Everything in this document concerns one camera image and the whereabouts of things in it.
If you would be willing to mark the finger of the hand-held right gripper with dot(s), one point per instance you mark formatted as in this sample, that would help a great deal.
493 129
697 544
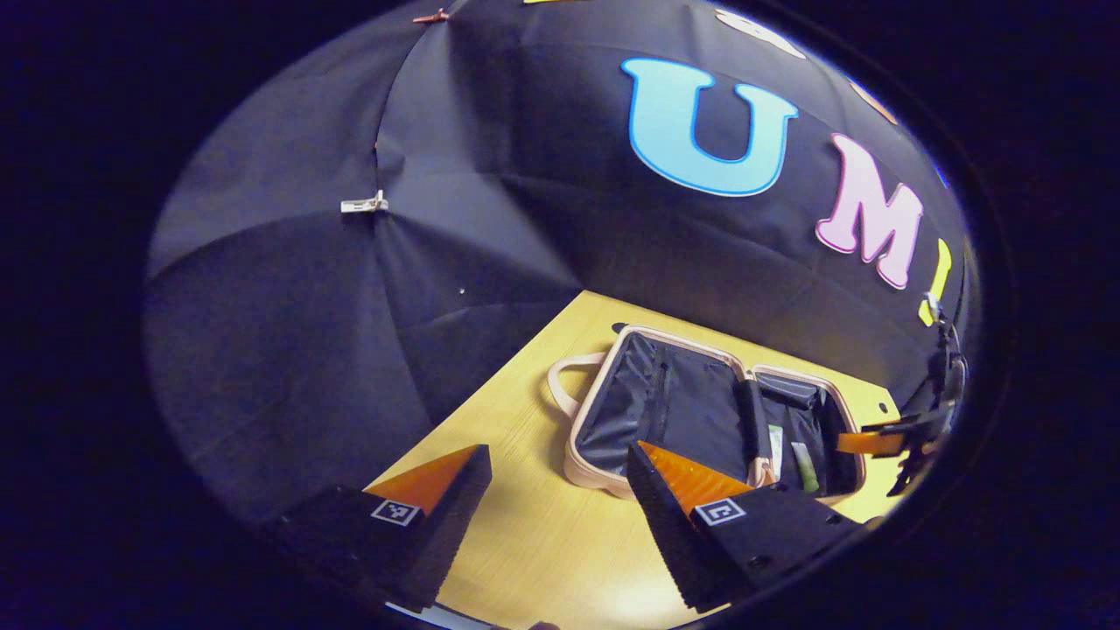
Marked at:
871 443

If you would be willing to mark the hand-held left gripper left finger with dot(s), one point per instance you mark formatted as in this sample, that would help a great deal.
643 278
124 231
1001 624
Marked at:
451 534

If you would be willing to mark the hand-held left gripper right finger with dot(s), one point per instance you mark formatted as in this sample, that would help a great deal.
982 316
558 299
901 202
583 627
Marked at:
674 534

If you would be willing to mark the slim white skincare tube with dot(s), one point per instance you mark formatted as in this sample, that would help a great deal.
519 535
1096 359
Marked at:
805 470

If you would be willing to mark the white green-banded skincare tube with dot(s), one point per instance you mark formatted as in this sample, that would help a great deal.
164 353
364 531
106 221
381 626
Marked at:
776 446

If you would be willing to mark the pink suitcase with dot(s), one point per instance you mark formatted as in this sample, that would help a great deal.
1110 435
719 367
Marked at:
682 402

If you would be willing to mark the black backdrop cloth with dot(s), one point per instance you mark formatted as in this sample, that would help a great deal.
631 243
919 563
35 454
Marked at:
437 262

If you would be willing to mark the white cloth clip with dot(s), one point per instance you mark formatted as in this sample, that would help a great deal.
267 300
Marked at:
363 205

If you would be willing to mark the copper cloth clip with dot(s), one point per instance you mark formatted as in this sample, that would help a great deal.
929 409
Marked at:
430 16

